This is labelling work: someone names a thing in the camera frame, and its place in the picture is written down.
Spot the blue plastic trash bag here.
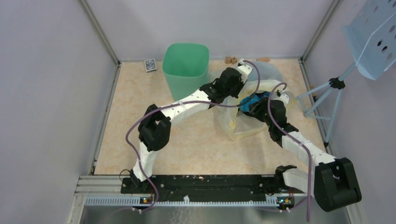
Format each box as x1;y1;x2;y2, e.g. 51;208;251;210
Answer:
239;91;270;113

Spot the clear yellow-edged plastic bag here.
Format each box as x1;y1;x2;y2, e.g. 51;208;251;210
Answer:
214;61;283;140

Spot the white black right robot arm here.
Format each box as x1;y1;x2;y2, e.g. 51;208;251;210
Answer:
239;94;362;212

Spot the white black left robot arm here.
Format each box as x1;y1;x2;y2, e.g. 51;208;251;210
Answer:
130;65;252;193

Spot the green plastic trash bin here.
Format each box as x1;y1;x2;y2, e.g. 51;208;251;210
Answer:
162;43;209;101

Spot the flat wooden piece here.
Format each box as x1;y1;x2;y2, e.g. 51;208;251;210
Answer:
256;57;270;62

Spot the blue playing card box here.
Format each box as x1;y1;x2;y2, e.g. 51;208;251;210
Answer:
144;58;157;72

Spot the light blue tripod stand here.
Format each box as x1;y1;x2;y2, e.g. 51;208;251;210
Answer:
296;63;356;148

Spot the perforated light blue panel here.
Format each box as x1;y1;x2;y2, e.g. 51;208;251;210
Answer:
342;0;396;80

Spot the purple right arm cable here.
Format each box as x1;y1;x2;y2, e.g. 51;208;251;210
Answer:
267;82;313;223

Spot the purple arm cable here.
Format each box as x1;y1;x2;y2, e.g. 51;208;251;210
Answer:
267;82;313;223
125;59;261;214

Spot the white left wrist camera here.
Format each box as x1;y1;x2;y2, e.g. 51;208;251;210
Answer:
236;59;258;83

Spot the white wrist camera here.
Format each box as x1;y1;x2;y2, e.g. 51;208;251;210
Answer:
236;59;258;83
275;90;291;105

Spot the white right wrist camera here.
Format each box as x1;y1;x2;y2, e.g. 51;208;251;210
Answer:
275;90;291;105

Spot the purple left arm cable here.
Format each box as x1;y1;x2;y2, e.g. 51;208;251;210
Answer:
125;59;261;214

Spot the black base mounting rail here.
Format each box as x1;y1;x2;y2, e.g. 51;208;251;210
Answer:
120;174;305;203

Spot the white cable duct strip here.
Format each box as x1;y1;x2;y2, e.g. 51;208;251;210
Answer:
85;196;279;207

